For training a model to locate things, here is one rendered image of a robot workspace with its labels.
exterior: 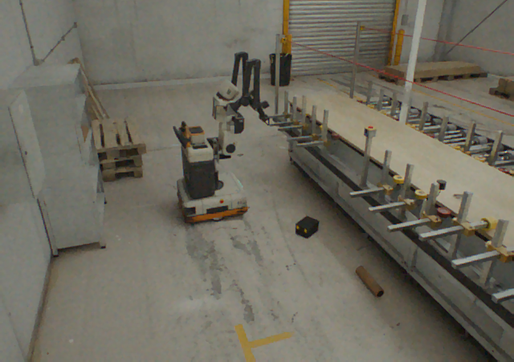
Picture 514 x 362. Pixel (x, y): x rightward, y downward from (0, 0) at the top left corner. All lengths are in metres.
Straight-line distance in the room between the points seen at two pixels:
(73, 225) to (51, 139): 0.83
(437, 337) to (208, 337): 1.61
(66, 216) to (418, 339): 2.99
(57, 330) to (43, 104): 1.68
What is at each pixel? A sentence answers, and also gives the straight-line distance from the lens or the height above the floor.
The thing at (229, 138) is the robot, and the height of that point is 0.84.
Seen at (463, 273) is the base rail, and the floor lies 0.70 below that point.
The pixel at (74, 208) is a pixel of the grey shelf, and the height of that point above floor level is 0.47.
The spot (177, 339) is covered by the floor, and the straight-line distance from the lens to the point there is 3.05.
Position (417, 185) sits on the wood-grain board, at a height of 0.90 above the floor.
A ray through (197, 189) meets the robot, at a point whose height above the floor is 0.40.
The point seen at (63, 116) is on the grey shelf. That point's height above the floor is 1.30.
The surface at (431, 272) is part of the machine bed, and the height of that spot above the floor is 0.26.
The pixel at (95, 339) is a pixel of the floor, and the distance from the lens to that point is 3.20.
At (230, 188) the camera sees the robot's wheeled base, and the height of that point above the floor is 0.28.
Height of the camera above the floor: 2.26
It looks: 26 degrees down
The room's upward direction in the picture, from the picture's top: straight up
